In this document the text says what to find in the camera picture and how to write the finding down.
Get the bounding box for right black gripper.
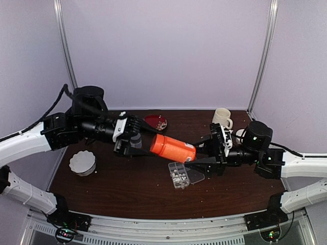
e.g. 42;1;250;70
183;135;260;178

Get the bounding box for grey lid pill bottle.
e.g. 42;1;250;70
130;133;142;149

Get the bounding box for orange pill bottle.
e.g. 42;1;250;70
150;134;196;163

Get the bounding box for clear plastic pill organizer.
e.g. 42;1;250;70
168;162;205;189

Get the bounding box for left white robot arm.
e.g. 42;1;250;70
1;84;159;227

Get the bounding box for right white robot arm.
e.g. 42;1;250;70
185;121;326;226

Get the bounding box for red floral plate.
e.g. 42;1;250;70
144;115;168;131

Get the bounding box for white small bowl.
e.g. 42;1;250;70
236;129;246;139

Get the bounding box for cream textured mug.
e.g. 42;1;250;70
212;108;233;129

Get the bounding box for white scalloped bowl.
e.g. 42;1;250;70
69;151;96;177

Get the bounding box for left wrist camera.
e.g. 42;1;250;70
112;111;141;142

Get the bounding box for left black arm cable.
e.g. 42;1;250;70
0;83;108;141

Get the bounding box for front aluminium rail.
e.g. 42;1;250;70
21;214;317;245

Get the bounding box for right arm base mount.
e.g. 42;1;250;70
244;193;288;231

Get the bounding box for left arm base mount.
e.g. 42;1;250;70
46;193;91;232

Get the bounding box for left aluminium frame post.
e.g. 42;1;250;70
53;0;78;90

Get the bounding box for aluminium frame post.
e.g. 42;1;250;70
247;0;278;114
53;0;78;90

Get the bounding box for right aluminium frame post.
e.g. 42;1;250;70
247;0;278;114

